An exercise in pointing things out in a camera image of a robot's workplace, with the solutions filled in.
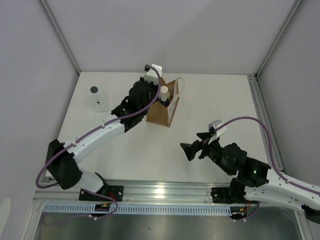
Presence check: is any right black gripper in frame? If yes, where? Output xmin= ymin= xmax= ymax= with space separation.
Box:
xmin=179 ymin=132 xmax=233 ymax=176

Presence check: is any green bottle white cap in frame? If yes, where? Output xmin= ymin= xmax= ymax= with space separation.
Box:
xmin=159 ymin=85 xmax=171 ymax=100

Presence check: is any orange bottle blue cap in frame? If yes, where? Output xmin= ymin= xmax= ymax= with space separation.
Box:
xmin=159 ymin=96 xmax=170 ymax=108

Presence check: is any clear bottle black cap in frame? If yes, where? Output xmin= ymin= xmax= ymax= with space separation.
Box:
xmin=88 ymin=85 xmax=110 ymax=113

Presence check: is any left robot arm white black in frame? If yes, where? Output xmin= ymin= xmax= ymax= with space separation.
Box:
xmin=46 ymin=78 xmax=162 ymax=201

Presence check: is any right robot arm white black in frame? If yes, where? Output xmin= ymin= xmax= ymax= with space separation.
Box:
xmin=180 ymin=132 xmax=320 ymax=224

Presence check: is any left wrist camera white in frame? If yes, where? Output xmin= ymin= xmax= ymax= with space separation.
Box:
xmin=143 ymin=64 xmax=163 ymax=85

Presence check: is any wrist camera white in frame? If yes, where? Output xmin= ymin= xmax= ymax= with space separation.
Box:
xmin=208 ymin=119 xmax=227 ymax=144
xmin=143 ymin=64 xmax=163 ymax=85

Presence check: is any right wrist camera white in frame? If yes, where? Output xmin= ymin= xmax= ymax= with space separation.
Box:
xmin=208 ymin=119 xmax=227 ymax=144

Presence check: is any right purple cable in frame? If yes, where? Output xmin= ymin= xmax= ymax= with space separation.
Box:
xmin=214 ymin=116 xmax=320 ymax=222

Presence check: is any aluminium mounting rail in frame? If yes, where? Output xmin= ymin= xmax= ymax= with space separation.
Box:
xmin=33 ymin=180 xmax=228 ymax=206

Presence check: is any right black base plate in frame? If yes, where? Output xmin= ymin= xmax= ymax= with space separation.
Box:
xmin=211 ymin=186 xmax=259 ymax=223

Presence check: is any right side aluminium rail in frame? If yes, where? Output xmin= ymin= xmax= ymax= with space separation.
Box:
xmin=247 ymin=73 xmax=285 ymax=172

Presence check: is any left aluminium frame post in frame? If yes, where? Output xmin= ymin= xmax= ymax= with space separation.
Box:
xmin=37 ymin=0 xmax=81 ymax=76

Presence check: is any aluminium frame post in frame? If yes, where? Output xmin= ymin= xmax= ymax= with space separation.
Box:
xmin=255 ymin=0 xmax=306 ymax=81
xmin=37 ymin=0 xmax=81 ymax=76

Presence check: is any white slotted cable duct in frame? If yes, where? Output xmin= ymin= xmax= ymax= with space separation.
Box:
xmin=42 ymin=203 xmax=232 ymax=216

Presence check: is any right aluminium frame post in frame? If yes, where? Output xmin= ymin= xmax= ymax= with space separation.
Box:
xmin=255 ymin=0 xmax=306 ymax=81

